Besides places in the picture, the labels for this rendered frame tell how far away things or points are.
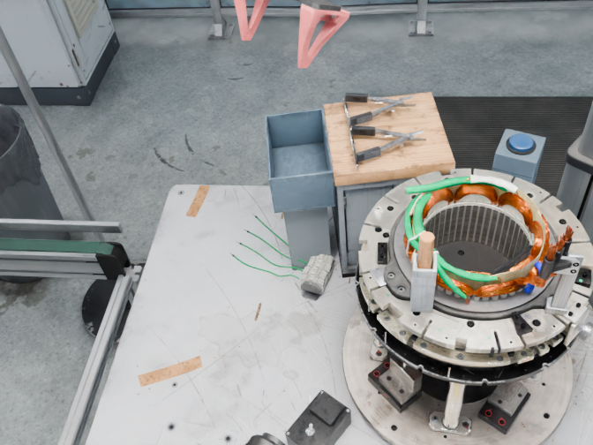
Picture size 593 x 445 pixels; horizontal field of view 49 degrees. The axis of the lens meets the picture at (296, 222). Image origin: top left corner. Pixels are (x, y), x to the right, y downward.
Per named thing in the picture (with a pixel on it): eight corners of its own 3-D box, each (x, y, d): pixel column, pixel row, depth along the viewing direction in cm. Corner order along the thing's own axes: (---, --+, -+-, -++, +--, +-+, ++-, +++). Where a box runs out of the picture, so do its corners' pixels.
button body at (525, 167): (513, 256, 128) (536, 163, 109) (477, 245, 131) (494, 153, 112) (521, 231, 132) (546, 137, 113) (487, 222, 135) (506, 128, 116)
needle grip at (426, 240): (421, 275, 80) (424, 244, 76) (415, 264, 81) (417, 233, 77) (433, 270, 80) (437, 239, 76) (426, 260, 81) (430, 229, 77)
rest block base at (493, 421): (476, 416, 106) (478, 412, 105) (502, 380, 109) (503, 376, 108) (505, 434, 103) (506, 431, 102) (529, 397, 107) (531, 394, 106)
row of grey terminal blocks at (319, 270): (319, 302, 126) (319, 289, 122) (297, 295, 127) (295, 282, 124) (338, 263, 131) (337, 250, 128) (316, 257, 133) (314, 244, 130)
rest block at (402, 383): (397, 365, 111) (398, 350, 107) (421, 389, 108) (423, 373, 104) (378, 381, 109) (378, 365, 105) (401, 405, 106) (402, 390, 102)
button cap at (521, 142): (529, 154, 111) (530, 150, 110) (506, 148, 112) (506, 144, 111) (536, 139, 113) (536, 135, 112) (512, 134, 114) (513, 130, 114)
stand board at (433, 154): (334, 186, 109) (334, 177, 107) (323, 114, 122) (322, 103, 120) (454, 172, 109) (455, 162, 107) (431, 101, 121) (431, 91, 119)
